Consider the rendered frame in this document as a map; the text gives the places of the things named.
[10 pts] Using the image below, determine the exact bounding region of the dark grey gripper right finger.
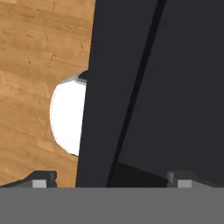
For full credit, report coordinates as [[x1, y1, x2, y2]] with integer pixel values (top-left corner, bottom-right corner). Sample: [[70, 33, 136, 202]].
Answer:
[[165, 170, 224, 189]]

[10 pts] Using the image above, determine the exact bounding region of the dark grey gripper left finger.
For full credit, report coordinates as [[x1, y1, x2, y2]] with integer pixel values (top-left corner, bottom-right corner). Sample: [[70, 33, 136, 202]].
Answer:
[[0, 170, 58, 189]]

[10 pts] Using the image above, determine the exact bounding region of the dark grey drawer front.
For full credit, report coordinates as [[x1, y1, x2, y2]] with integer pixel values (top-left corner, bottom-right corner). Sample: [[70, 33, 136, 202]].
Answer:
[[74, 0, 160, 188]]

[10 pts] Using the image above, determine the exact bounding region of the white round object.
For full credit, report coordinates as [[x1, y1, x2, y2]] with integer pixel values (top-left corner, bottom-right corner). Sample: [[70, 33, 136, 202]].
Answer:
[[49, 69, 90, 158]]

